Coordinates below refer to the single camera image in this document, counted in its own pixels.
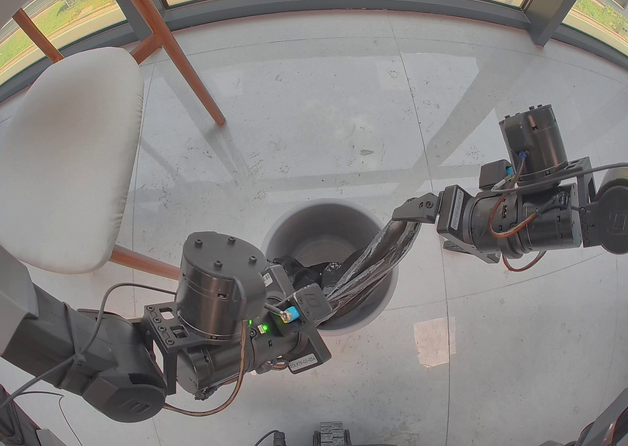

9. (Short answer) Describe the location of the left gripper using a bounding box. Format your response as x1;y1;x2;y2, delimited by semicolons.
245;265;333;377

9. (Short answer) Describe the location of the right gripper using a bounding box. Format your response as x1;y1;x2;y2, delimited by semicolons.
392;183;585;264

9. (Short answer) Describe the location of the black plastic bag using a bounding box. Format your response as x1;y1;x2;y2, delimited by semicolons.
271;218;424;328

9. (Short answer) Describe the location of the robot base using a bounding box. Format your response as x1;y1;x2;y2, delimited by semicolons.
255;421;393;446

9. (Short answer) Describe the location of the white trash bin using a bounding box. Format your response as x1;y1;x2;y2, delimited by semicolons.
260;200;399;335

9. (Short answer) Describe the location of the window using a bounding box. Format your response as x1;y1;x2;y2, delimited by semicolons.
0;0;628;102

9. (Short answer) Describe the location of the white cushioned wooden chair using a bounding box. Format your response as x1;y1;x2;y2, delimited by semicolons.
0;0;226;283

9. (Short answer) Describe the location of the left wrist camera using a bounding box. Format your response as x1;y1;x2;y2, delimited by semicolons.
265;285;331;337

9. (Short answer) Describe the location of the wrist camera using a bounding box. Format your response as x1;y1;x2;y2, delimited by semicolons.
265;285;331;337
479;159;517;196

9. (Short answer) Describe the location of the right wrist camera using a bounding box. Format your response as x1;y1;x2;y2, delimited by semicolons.
479;159;517;196

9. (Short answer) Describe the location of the black cable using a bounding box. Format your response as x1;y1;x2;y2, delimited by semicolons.
0;282;180;403
537;163;628;217

